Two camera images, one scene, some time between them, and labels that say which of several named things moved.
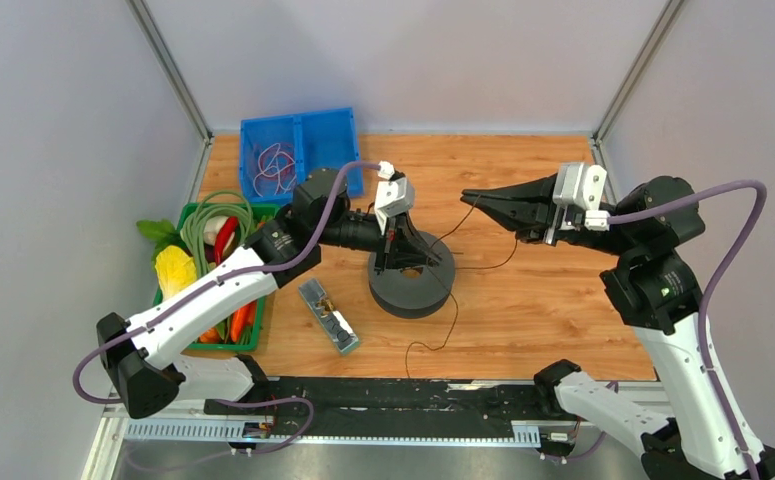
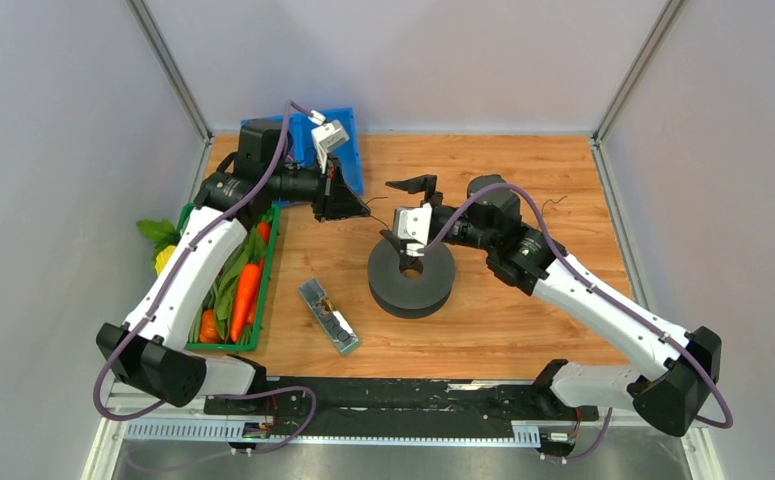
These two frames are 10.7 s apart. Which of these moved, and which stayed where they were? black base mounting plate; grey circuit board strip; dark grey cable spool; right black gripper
Moved: right black gripper
Stayed: grey circuit board strip; dark grey cable spool; black base mounting plate
